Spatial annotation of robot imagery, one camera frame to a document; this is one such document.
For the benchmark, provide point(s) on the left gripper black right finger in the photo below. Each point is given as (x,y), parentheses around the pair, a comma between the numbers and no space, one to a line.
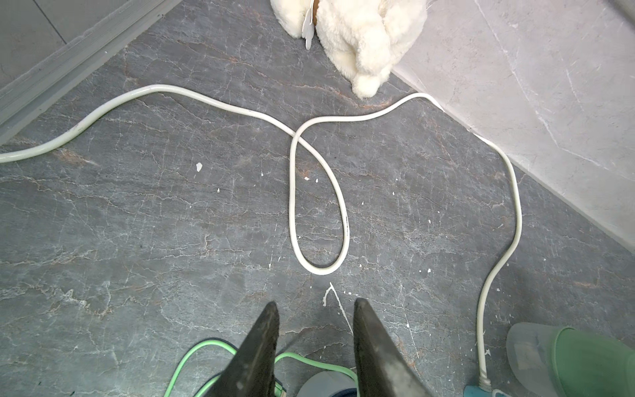
(381,369)

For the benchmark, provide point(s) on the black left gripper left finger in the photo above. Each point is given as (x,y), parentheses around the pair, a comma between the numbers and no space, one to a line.
(251,371)

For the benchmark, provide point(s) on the teal power strip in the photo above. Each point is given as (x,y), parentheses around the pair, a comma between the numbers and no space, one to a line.
(476,391)

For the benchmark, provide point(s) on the cream plush toy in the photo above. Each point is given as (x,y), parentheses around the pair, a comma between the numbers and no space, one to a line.
(364,40)

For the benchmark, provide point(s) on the green cordless meat grinder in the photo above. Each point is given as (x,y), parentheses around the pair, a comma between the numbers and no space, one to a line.
(553,361)

